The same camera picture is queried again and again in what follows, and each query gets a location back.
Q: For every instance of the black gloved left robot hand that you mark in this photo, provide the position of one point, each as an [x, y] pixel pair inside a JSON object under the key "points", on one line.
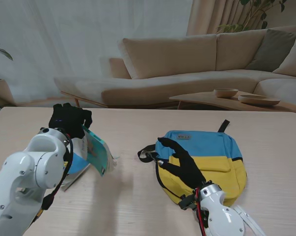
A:
{"points": [[66, 120]]}

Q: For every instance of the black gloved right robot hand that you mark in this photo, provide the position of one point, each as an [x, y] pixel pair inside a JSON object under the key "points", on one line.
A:
{"points": [[187, 169]]}

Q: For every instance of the blue and yellow school bag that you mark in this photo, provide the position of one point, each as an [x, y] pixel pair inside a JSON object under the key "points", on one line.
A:
{"points": [[211, 147]]}

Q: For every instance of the teal cover book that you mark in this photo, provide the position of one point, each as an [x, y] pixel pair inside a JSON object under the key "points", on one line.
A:
{"points": [[96, 152]]}

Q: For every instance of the blue cover book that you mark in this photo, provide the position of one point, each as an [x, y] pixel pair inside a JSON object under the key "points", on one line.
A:
{"points": [[76, 164]]}

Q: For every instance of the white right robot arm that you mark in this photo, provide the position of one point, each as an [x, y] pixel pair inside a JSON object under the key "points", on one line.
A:
{"points": [[223, 214]]}

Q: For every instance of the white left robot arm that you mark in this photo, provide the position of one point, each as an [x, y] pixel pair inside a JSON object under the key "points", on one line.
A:
{"points": [[27, 172]]}

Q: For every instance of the beige plant pot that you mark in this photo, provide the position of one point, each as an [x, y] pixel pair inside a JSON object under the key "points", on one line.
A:
{"points": [[0, 92]]}

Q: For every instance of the wooden coffee table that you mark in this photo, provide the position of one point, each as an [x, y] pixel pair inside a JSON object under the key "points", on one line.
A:
{"points": [[201, 98]]}

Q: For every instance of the white sheer curtain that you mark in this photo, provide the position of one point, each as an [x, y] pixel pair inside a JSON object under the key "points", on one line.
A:
{"points": [[64, 37]]}

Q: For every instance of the small deep wooden bowl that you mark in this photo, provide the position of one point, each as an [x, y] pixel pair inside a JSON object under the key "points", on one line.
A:
{"points": [[225, 93]]}

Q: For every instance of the green plant with long leaves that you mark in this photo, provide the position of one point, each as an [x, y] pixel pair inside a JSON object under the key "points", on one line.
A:
{"points": [[3, 51]]}

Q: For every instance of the wide shallow wooden bowl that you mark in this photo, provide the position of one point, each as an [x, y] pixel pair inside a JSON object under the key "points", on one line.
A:
{"points": [[258, 100]]}

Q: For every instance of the beige corner sofa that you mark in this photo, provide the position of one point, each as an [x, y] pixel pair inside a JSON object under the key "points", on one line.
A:
{"points": [[172, 56]]}

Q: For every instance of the grey sofa cushion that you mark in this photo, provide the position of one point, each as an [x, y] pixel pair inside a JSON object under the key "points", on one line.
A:
{"points": [[273, 49]]}

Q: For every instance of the tall green leafy plant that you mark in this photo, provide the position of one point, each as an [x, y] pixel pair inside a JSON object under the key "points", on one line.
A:
{"points": [[232, 27]]}

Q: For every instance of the beige sofa cushion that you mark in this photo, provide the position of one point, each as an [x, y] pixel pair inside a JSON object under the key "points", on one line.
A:
{"points": [[295, 61]]}

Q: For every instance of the beige pleated curtain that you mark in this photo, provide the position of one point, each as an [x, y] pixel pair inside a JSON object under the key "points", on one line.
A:
{"points": [[211, 17]]}

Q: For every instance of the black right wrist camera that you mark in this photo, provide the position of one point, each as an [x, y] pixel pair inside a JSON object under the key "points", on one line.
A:
{"points": [[187, 202]]}

